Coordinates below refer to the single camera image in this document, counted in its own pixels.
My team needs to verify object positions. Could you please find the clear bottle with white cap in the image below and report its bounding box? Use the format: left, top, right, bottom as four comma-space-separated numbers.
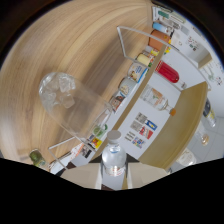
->
100, 129, 128, 178

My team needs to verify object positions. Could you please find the white rack with wooden shelves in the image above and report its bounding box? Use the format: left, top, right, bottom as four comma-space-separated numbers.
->
47, 24, 210, 172

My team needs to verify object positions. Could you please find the light blue cup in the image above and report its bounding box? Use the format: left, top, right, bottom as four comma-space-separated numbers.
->
152, 21, 175, 35

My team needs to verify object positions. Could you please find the clear jar with cork lid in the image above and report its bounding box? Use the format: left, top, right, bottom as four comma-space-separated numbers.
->
196, 127, 211, 146

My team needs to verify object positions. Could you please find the measuring cup with limes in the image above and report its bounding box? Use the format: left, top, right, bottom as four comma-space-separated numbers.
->
28, 148, 48, 168

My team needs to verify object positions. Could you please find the orange pot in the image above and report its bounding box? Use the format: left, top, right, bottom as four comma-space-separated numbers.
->
147, 28, 173, 51

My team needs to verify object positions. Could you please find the clear glass with ice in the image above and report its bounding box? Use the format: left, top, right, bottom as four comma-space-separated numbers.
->
37, 71, 113, 142

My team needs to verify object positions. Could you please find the white blue round tub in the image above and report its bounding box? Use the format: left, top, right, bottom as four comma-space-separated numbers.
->
127, 62, 149, 84

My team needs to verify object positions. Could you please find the clear bottle with orange cap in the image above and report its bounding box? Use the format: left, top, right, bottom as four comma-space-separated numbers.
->
139, 84, 177, 117

